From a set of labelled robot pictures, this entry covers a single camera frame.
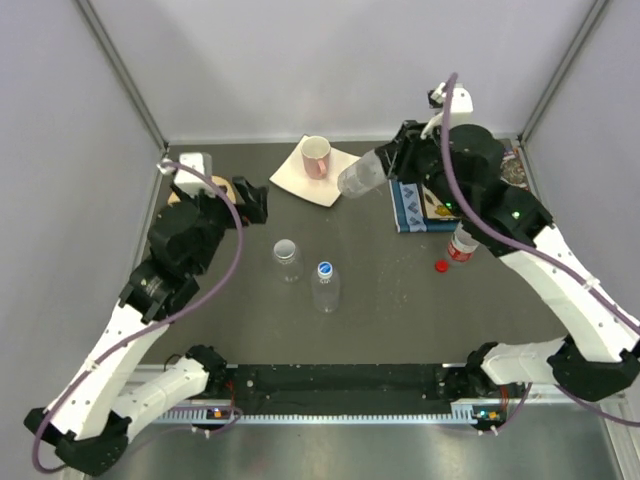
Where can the clear bottle with white cap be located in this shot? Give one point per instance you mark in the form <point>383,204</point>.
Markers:
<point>364,175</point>

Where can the short clear capped bottle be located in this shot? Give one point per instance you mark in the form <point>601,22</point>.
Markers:
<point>288,262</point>

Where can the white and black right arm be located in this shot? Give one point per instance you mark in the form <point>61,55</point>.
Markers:
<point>599,356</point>

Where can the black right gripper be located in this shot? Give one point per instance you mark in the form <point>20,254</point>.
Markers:
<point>398,155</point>

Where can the clear bottle with red label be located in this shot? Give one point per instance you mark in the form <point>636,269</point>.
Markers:
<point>461,246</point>

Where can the left metal frame post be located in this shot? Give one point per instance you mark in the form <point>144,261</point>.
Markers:
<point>97,29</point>

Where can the beige oval painted plate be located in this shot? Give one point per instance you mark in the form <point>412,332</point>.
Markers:
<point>197,186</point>

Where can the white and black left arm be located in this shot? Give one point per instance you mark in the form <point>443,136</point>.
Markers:
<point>92,422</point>

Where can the metal frame post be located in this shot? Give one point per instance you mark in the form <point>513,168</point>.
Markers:
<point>594,15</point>
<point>97,29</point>

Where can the grey slotted cable duct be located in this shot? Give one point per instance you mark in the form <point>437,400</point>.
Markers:
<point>461,412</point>

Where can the clear bottle with blue cap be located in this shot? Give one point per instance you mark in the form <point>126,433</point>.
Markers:
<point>325,287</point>

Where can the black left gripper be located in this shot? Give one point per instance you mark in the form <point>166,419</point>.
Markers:
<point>254,210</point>

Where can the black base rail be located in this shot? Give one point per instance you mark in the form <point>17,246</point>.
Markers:
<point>332,389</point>

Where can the pink ceramic mug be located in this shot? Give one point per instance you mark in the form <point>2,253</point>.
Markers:
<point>316,151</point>

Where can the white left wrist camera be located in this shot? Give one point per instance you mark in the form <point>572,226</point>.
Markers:
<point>194,165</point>

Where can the white square plate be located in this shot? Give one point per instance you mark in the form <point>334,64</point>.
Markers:
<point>292,178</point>

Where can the blue patterned placemat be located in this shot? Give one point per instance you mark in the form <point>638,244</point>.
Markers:
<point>408,211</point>

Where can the red bottle cap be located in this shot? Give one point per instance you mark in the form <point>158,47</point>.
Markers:
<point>441,266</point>

